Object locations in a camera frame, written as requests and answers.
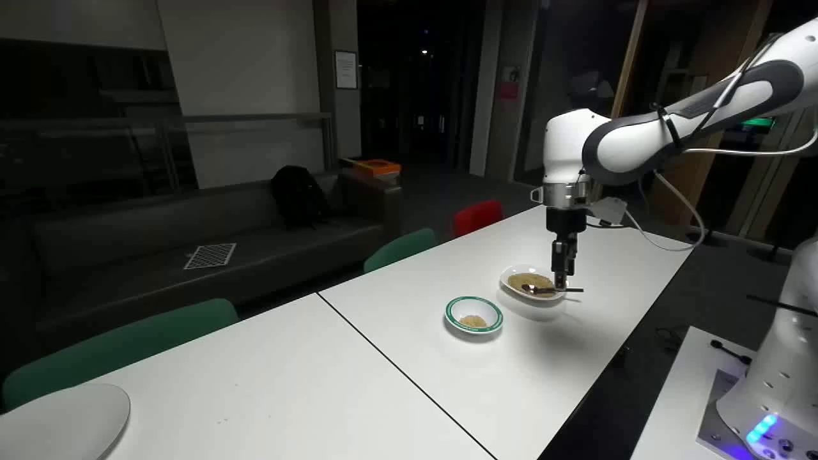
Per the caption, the red wall sign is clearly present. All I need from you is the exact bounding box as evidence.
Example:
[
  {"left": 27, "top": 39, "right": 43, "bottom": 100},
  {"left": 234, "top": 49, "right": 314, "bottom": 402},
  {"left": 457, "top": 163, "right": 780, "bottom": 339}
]
[{"left": 495, "top": 63, "right": 524, "bottom": 104}]

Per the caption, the orange lidded bin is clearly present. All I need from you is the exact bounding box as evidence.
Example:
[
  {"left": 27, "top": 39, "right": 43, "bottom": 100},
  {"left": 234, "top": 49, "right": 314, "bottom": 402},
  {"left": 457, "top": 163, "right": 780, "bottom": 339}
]
[{"left": 339, "top": 153, "right": 407, "bottom": 210}]

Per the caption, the white round chair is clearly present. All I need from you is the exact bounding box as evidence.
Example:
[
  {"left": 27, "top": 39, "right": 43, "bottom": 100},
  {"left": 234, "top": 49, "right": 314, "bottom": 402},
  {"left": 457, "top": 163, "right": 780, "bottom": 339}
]
[{"left": 0, "top": 384, "right": 132, "bottom": 460}]

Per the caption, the paper sheet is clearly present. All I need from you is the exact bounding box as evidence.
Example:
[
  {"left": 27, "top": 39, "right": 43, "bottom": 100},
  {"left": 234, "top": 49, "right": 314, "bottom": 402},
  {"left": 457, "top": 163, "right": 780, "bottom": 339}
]
[{"left": 182, "top": 241, "right": 239, "bottom": 274}]

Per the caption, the green chair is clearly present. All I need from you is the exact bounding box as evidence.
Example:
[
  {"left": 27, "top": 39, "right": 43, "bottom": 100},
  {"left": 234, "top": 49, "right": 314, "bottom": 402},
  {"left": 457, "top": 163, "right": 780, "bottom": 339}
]
[
  {"left": 0, "top": 296, "right": 242, "bottom": 413},
  {"left": 363, "top": 226, "right": 450, "bottom": 275}
]

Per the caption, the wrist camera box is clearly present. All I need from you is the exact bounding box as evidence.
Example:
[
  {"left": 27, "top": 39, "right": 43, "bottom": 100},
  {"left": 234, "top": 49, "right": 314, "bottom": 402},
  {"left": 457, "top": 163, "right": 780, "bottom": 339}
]
[{"left": 586, "top": 197, "right": 632, "bottom": 231}]

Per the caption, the white wall poster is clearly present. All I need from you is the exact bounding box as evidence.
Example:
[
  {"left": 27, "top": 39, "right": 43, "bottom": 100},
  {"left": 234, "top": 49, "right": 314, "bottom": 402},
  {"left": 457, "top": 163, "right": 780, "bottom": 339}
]
[{"left": 333, "top": 49, "right": 361, "bottom": 91}]

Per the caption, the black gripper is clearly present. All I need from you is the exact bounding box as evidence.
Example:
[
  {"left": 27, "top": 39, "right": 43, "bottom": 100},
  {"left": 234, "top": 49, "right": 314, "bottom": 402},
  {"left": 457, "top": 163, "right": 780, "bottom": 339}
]
[{"left": 545, "top": 204, "right": 591, "bottom": 291}]

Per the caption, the grey sofa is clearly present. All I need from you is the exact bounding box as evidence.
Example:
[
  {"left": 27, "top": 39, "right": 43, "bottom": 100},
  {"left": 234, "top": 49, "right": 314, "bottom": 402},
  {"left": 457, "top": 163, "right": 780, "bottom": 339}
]
[{"left": 0, "top": 174, "right": 390, "bottom": 344}]

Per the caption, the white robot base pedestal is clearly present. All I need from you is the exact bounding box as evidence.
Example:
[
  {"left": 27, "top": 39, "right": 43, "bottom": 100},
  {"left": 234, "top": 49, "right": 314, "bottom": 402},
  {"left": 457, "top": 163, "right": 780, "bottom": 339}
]
[{"left": 697, "top": 236, "right": 818, "bottom": 460}]

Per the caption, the large brown sugar heap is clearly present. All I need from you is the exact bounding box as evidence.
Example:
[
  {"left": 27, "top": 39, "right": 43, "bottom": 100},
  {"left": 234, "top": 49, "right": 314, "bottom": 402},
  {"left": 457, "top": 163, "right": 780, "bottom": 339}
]
[{"left": 509, "top": 270, "right": 558, "bottom": 296}]

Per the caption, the red chair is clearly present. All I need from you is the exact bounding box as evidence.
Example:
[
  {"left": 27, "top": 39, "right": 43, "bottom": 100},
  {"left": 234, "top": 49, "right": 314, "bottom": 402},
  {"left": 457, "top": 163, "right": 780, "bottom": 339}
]
[{"left": 446, "top": 197, "right": 509, "bottom": 241}]

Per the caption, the black small tool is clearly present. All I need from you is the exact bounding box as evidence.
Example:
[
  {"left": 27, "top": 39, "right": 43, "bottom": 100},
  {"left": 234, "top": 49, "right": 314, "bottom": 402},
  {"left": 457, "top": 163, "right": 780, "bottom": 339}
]
[{"left": 709, "top": 337, "right": 755, "bottom": 367}]

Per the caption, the black backpack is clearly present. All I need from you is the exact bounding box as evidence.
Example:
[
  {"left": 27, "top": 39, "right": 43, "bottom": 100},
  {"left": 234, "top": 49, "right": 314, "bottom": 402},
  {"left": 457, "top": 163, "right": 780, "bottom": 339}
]
[{"left": 268, "top": 163, "right": 333, "bottom": 233}]

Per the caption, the green and white bowl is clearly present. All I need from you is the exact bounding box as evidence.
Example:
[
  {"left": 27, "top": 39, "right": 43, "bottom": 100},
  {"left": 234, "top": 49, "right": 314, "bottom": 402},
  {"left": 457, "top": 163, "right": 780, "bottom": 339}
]
[{"left": 443, "top": 293, "right": 507, "bottom": 343}]

